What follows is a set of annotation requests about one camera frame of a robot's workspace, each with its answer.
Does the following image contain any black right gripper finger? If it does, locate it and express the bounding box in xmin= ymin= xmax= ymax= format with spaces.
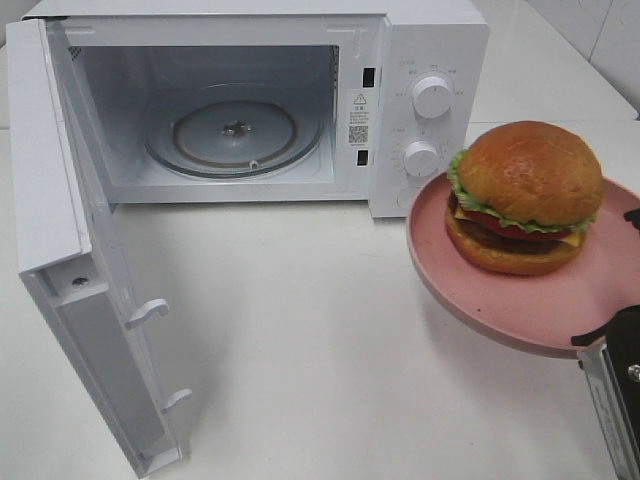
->
xmin=623 ymin=208 xmax=640 ymax=232
xmin=570 ymin=327 xmax=606 ymax=346

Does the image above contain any pink plate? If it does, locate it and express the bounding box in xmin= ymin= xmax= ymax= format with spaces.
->
xmin=406 ymin=175 xmax=639 ymax=358

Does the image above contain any burger with sesame bun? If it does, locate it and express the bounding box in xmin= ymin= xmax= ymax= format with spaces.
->
xmin=445 ymin=121 xmax=604 ymax=276

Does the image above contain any white microwave knob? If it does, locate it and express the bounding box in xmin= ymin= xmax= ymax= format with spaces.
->
xmin=411 ymin=74 xmax=452 ymax=119
xmin=403 ymin=141 xmax=440 ymax=178

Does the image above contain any round white door button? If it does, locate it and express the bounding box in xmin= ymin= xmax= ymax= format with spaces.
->
xmin=397 ymin=188 xmax=417 ymax=211

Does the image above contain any white microwave door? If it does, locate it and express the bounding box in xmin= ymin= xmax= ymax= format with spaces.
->
xmin=6 ymin=19 xmax=189 ymax=477

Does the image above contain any white microwave oven body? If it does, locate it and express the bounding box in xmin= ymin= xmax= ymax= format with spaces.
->
xmin=7 ymin=1 xmax=489 ymax=217

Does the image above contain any white warning label sticker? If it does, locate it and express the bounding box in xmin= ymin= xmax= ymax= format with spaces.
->
xmin=345 ymin=89 xmax=374 ymax=148

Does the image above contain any glass microwave turntable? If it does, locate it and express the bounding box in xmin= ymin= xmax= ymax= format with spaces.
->
xmin=144 ymin=83 xmax=328 ymax=179

